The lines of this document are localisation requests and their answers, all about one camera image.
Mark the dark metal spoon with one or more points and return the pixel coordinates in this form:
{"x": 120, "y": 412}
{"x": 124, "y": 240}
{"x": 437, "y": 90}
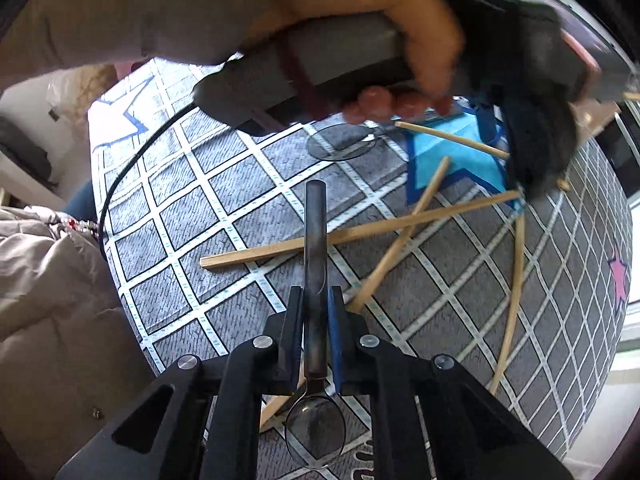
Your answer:
{"x": 316, "y": 240}

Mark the beige quilted jacket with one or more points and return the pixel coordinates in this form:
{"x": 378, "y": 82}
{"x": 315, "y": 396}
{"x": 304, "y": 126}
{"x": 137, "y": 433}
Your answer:
{"x": 50, "y": 335}

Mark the person's left hand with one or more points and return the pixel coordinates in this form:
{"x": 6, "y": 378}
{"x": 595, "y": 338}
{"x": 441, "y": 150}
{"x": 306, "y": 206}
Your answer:
{"x": 425, "y": 25}

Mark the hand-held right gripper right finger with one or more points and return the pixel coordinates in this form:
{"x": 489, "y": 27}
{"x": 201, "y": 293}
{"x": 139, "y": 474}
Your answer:
{"x": 336, "y": 330}

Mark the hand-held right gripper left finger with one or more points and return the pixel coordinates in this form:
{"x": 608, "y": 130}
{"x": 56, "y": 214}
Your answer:
{"x": 292, "y": 330}

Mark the grey checked star tablecloth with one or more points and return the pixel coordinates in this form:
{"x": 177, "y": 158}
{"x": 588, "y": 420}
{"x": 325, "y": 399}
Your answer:
{"x": 225, "y": 185}

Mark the person's left forearm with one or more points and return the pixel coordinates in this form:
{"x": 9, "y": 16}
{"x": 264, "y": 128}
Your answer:
{"x": 150, "y": 10}

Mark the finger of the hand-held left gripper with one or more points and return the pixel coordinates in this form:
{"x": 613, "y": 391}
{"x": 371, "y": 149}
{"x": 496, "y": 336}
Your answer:
{"x": 535, "y": 150}
{"x": 482, "y": 120}

